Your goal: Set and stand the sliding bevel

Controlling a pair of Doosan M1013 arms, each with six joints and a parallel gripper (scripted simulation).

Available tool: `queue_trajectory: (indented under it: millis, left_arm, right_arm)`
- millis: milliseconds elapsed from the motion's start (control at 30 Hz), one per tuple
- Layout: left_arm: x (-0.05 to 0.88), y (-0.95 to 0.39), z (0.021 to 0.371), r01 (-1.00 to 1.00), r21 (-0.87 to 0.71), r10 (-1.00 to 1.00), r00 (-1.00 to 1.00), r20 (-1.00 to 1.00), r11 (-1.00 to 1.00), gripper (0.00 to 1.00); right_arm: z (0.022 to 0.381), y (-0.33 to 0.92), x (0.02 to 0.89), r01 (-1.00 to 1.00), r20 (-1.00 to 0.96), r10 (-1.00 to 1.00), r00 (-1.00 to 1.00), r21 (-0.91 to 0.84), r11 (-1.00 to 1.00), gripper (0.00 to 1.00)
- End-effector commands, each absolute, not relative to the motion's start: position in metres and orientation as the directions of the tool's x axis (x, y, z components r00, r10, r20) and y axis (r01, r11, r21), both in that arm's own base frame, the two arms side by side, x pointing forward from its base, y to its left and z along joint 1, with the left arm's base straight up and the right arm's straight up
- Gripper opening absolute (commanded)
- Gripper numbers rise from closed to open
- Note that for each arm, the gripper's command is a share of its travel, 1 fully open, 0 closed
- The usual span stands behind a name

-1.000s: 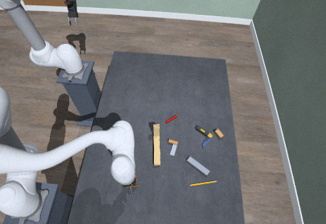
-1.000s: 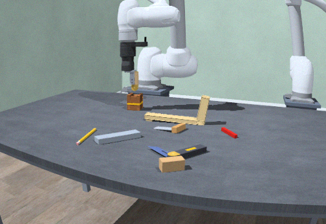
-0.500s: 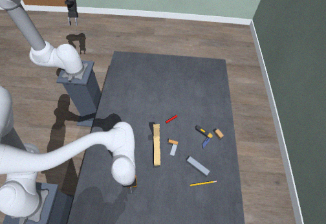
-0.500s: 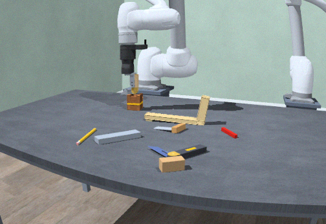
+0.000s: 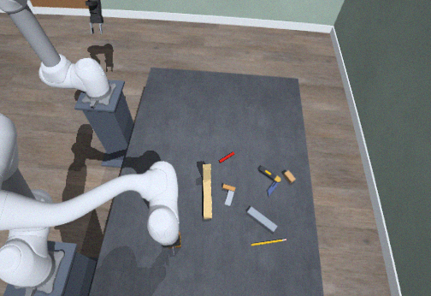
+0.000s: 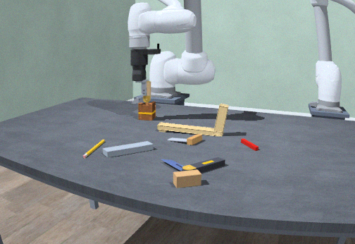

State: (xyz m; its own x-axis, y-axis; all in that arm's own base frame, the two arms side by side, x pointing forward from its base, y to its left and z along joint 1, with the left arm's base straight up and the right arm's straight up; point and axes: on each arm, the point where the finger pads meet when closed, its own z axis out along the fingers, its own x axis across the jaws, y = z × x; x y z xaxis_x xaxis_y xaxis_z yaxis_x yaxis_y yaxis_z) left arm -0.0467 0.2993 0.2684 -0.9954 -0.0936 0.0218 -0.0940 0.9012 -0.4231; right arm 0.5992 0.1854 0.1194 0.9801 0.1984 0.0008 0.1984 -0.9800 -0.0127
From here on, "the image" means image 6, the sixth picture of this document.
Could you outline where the red flat bar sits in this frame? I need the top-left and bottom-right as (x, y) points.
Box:
(241, 139), (259, 151)

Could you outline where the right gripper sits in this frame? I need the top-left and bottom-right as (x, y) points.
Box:
(129, 35), (161, 96)

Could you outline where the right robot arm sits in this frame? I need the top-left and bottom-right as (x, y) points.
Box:
(128, 0), (216, 99)

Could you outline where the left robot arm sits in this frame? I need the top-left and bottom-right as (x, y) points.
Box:
(310, 0), (355, 113)

